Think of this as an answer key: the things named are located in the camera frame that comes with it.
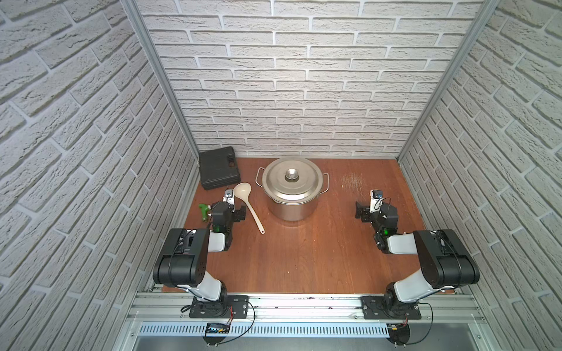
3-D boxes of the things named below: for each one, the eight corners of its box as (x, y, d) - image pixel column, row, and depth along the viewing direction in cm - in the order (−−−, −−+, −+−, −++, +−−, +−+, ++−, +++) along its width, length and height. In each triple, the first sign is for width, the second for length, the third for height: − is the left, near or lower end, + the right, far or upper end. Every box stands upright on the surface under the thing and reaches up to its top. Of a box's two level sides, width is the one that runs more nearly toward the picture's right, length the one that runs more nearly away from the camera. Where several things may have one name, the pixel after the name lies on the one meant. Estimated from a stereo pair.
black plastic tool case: (204, 193, 107) (200, 185, 102) (202, 158, 123) (198, 150, 118) (241, 184, 111) (239, 176, 106) (235, 152, 126) (233, 143, 121)
